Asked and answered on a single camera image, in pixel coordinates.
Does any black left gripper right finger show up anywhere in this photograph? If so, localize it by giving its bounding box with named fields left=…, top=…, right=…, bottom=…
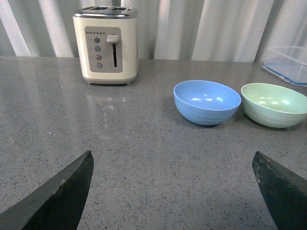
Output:
left=252, top=151, right=307, bottom=230

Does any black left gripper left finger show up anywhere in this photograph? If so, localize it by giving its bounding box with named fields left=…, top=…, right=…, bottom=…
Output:
left=0, top=151, right=94, bottom=230

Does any green plastic bowl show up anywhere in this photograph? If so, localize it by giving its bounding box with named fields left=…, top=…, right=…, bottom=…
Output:
left=241, top=83, right=307, bottom=128

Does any blue plastic bowl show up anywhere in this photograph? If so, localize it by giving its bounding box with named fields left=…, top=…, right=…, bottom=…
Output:
left=173, top=80, right=241, bottom=126

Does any clear plastic food container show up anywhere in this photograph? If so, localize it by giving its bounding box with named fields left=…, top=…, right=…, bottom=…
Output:
left=261, top=46, right=307, bottom=87

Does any white curtain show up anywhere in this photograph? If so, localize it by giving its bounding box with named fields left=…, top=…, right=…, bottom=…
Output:
left=0, top=0, right=307, bottom=62

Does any cream two-slot toaster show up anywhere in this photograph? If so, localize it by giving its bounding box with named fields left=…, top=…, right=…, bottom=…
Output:
left=73, top=6, right=139, bottom=85

